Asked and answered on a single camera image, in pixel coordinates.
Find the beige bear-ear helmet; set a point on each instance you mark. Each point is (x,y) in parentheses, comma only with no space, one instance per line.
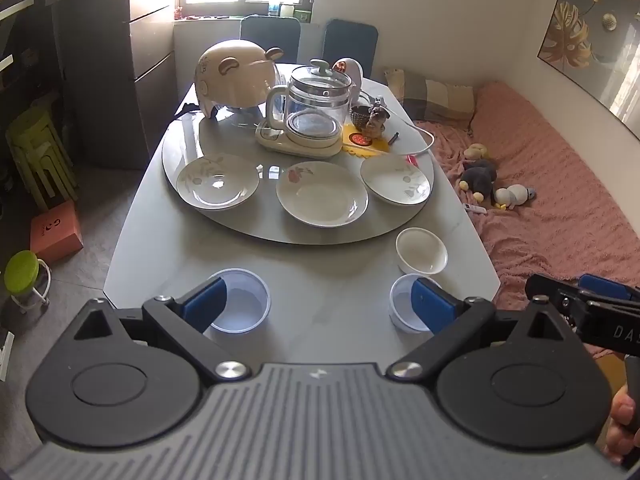
(230,75)

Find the white flat object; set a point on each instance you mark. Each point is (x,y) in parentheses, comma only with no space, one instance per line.
(6,355)

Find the green round stool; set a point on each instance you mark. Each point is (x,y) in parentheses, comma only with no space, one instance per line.
(22,270)

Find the framed leaf wall picture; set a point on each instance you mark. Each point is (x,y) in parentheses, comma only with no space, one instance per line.
(590,20)

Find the brown dog figurine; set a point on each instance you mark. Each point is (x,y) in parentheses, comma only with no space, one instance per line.
(372,117)

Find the dark grey plush toy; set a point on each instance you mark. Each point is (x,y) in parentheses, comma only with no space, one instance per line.
(477,177)

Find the glass lazy susan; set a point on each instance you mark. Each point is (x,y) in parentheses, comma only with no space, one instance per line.
(240,225)

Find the small white remote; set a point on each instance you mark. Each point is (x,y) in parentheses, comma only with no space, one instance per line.
(474,210)

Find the white jar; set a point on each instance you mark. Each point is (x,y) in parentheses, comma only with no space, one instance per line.
(287,11)

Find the dark blue chair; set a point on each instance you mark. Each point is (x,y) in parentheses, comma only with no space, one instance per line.
(270,40)
(350,40)

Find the pink blanket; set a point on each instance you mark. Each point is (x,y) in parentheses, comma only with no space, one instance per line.
(540,200)

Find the white duck plush toy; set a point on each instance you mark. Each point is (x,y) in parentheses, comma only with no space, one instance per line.
(512,196)

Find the black shelving unit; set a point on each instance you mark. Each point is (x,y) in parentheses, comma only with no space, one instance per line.
(20,35)

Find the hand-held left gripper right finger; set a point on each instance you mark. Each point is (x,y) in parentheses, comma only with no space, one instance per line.
(432,305)

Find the person's right hand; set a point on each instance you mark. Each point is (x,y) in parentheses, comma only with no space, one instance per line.
(620,435)

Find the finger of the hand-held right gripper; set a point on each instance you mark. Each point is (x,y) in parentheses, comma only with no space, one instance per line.
(550,287)
(605,285)

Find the white plate leaf print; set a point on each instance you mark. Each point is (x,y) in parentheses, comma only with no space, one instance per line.
(215,185)

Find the white ceramic bowl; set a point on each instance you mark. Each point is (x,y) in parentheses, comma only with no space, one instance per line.
(420,252)

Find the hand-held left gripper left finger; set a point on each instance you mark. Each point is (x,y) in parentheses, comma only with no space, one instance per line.
(205,302)

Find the glass kettle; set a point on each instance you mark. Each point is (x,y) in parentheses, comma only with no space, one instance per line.
(315,100)

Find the clear plastic bowl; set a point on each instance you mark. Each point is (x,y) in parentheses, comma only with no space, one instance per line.
(245,305)
(402,305)

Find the beige plush toy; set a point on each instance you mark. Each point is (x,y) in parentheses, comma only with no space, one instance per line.
(475,152)

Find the orange box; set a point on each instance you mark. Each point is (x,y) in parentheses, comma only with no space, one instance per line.
(55,232)

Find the white plate grey flower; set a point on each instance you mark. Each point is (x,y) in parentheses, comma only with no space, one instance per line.
(395,182)

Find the checked pillow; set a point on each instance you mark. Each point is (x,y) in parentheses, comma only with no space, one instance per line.
(435,95)

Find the cream kettle base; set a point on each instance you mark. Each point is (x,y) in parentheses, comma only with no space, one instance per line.
(300,149)

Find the green plastic stool stack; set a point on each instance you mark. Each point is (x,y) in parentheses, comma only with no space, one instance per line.
(40,150)

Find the green box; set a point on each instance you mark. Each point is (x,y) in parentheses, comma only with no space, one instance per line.
(302,16)

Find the white plate red flower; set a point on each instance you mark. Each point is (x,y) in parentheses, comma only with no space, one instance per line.
(320,200)

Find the brown cabinet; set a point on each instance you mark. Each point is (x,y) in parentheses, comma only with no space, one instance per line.
(100,85)

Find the yellow sunflower mat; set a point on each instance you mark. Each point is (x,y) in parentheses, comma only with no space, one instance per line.
(370,149)

